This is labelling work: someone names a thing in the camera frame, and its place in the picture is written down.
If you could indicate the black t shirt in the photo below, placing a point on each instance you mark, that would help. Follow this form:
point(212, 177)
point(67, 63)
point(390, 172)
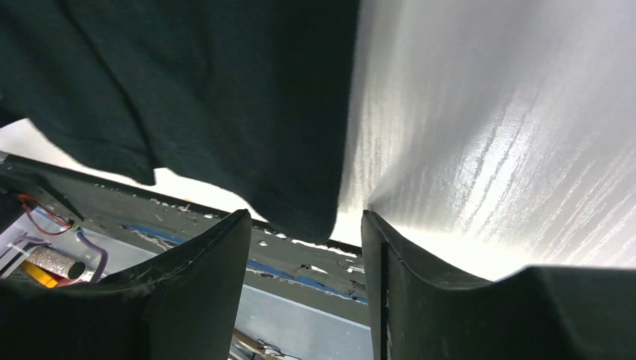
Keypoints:
point(248, 96)

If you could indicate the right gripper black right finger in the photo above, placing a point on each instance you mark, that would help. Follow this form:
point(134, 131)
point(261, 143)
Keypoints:
point(422, 307)

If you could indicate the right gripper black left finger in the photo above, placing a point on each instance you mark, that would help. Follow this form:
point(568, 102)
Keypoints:
point(180, 304)

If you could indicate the yellow connector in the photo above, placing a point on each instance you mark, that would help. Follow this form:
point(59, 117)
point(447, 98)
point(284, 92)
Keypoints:
point(40, 275)

